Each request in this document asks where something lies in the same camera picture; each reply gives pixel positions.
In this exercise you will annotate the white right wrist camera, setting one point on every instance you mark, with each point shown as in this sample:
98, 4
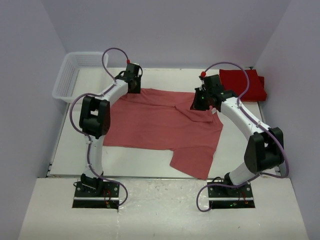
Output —
214, 111

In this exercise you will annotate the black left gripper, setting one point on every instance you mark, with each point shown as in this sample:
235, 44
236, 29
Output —
137, 89

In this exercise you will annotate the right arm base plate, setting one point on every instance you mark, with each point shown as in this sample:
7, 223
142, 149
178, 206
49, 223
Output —
231, 198

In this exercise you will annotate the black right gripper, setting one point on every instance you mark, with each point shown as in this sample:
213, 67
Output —
196, 106

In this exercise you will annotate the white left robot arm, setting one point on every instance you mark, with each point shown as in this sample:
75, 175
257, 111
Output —
95, 120

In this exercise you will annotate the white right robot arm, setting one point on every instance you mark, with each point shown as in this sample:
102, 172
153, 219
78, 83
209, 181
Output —
264, 148

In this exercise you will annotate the pink t shirt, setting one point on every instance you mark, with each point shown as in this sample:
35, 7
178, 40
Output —
162, 120

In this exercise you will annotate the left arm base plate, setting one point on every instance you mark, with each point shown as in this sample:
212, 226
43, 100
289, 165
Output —
105, 196

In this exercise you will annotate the white plastic basket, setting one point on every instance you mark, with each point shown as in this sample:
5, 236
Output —
80, 72

